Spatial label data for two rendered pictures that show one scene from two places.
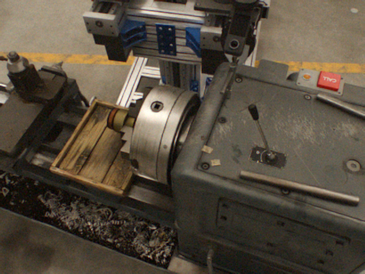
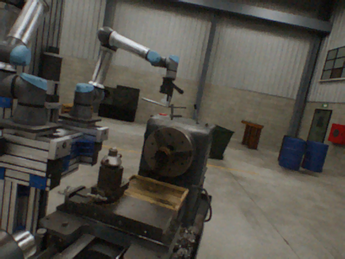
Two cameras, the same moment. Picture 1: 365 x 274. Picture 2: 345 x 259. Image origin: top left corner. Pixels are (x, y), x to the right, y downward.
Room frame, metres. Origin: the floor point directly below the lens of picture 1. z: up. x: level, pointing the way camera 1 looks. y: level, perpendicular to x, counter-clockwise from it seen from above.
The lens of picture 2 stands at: (0.92, 1.52, 1.42)
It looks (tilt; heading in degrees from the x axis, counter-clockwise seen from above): 8 degrees down; 261
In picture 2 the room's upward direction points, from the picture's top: 11 degrees clockwise
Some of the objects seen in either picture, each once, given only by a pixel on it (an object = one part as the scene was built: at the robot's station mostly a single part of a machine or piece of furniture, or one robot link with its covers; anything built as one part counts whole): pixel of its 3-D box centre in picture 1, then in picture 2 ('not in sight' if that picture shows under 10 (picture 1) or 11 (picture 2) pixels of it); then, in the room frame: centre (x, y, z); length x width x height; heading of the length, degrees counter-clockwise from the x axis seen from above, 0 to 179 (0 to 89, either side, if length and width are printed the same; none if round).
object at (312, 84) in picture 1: (317, 86); not in sight; (0.73, -0.41, 1.23); 0.13 x 0.08 x 0.05; 68
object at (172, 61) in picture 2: not in sight; (172, 63); (0.75, -0.15, 1.64); 0.09 x 0.08 x 0.11; 163
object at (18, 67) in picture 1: (16, 62); (111, 158); (1.00, 0.61, 1.13); 0.08 x 0.08 x 0.03
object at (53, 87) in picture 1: (36, 89); (109, 190); (0.99, 0.58, 0.99); 0.20 x 0.10 x 0.05; 68
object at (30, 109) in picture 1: (26, 107); (118, 208); (0.94, 0.63, 0.95); 0.43 x 0.17 x 0.05; 158
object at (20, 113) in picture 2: not in sight; (30, 112); (1.45, 0.29, 1.21); 0.15 x 0.15 x 0.10
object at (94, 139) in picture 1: (108, 144); (151, 192); (0.79, 0.30, 0.89); 0.36 x 0.30 x 0.04; 158
